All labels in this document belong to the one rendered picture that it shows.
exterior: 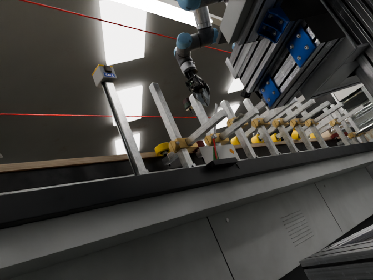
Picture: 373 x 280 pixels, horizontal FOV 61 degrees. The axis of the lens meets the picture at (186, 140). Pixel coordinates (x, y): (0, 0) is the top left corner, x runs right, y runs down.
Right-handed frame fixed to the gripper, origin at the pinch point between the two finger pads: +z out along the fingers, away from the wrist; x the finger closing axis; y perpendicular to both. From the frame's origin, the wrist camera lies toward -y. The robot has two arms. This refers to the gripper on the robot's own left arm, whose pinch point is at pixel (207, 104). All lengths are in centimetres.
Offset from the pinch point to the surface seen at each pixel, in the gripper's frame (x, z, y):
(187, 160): -13.8, 26.4, 19.7
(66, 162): -48, 12, 53
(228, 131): 2.3, 16.4, -4.4
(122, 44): -128, -246, -200
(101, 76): -23, -15, 47
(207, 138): -7.7, 15.5, -0.6
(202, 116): -6.1, 2.7, -3.0
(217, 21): 10, -140, -147
